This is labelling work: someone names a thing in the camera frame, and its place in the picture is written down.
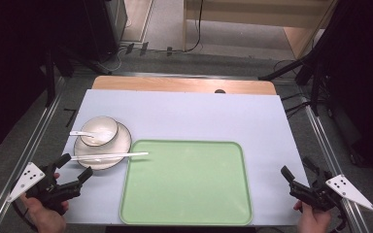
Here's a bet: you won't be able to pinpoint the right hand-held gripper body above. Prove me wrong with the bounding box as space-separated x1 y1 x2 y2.
289 171 373 212

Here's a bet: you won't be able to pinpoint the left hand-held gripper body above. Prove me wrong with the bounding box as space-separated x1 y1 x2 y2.
6 161 83 216

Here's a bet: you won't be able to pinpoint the white chopstick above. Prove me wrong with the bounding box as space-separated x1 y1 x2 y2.
69 151 150 160
69 152 150 162

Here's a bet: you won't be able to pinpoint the white ceramic spoon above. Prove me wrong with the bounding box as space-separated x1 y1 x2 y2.
69 129 113 141

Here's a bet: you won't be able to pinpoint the white plate with dark rim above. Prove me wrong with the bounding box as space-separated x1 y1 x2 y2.
73 120 133 172

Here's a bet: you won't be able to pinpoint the white bowl with dark rim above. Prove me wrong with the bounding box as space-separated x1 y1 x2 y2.
79 116 120 148

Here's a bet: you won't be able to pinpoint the green plastic tray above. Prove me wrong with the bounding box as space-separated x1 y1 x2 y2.
119 139 254 227

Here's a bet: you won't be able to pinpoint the person's right hand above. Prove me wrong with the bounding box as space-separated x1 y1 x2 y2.
292 199 333 233

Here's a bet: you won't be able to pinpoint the person's left hand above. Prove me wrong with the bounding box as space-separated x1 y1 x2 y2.
19 194 70 233

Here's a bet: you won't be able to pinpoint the black metal stand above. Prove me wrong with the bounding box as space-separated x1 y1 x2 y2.
257 48 326 117

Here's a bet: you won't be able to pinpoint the black curtain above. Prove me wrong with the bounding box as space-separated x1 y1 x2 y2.
317 0 373 183
0 0 93 159

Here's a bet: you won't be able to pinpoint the pale table mat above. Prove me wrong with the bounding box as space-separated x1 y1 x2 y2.
60 88 311 227

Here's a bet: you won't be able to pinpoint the wooden table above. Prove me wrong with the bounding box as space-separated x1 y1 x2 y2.
91 75 278 96

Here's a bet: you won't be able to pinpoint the black cabinet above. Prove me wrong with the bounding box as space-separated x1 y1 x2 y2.
83 0 129 64

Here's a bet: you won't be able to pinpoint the light wooden furniture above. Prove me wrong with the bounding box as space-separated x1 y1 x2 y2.
182 0 339 60

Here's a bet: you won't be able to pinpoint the aluminium frame rail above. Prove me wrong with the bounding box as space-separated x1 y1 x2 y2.
303 102 372 233
0 77 66 233
72 71 305 81

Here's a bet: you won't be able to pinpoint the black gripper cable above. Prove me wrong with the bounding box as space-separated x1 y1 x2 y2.
11 193 39 233
328 205 349 233

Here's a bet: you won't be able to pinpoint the black floor cables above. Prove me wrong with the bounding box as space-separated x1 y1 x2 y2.
281 92 313 119

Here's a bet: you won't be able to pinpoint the white floor cable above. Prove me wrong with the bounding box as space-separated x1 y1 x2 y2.
101 45 125 73

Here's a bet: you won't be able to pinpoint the black hanging cable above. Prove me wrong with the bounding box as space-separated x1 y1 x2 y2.
186 0 206 53

